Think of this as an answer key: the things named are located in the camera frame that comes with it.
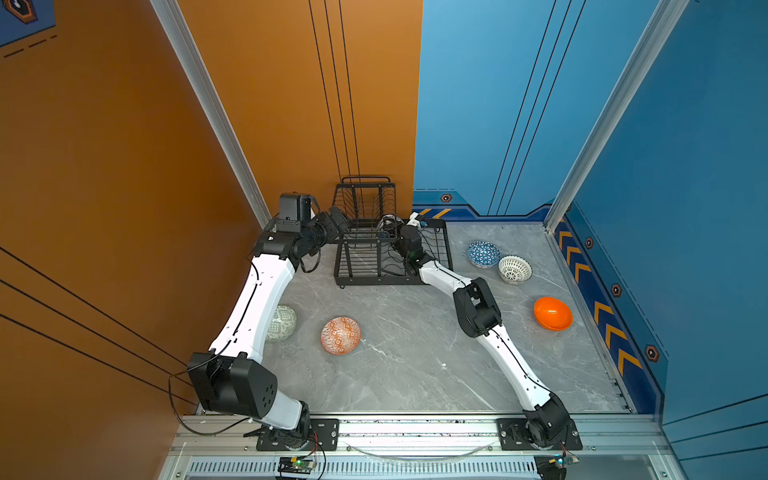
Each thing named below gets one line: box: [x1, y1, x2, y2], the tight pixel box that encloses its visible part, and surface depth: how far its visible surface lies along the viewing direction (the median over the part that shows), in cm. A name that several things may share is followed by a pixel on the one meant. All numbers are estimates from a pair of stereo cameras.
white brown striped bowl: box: [498, 254, 533, 284], surface depth 105 cm
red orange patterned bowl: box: [320, 316, 361, 356], surface depth 91 cm
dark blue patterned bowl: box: [467, 240, 501, 269], surface depth 111 cm
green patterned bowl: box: [266, 305, 298, 343], surface depth 93 cm
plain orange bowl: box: [533, 296, 574, 331], surface depth 93 cm
